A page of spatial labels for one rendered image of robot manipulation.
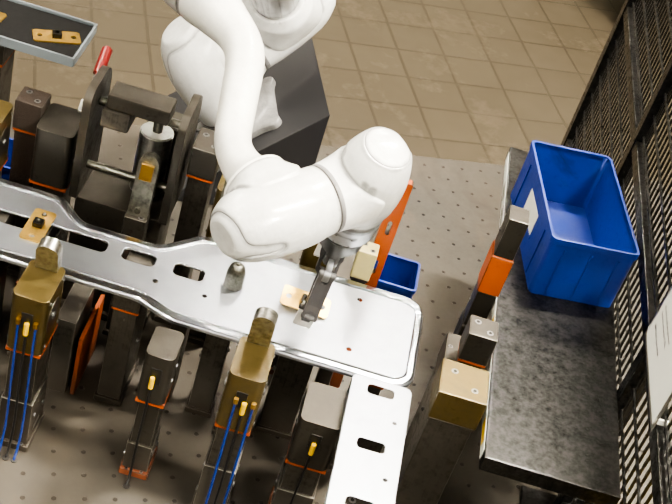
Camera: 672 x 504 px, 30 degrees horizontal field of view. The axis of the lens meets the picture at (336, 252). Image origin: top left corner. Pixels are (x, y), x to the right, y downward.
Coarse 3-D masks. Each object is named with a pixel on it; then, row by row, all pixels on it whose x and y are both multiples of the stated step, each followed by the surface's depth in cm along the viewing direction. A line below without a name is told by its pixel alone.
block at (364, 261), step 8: (368, 248) 217; (376, 248) 218; (360, 256) 217; (368, 256) 217; (376, 256) 216; (352, 264) 222; (360, 264) 218; (368, 264) 218; (352, 272) 219; (360, 272) 219; (368, 272) 219; (360, 280) 220; (368, 280) 220; (320, 368) 235; (320, 376) 236; (328, 376) 235; (328, 384) 237
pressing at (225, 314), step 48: (0, 192) 214; (48, 192) 217; (0, 240) 205; (192, 240) 217; (96, 288) 204; (144, 288) 205; (192, 288) 208; (336, 288) 217; (240, 336) 202; (288, 336) 205; (336, 336) 208; (384, 336) 211
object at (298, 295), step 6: (288, 288) 211; (294, 288) 211; (282, 294) 210; (294, 294) 210; (300, 294) 211; (306, 294) 210; (282, 300) 209; (288, 300) 210; (294, 300) 210; (300, 300) 210; (294, 306) 209; (324, 306) 211; (324, 312) 210; (324, 318) 210
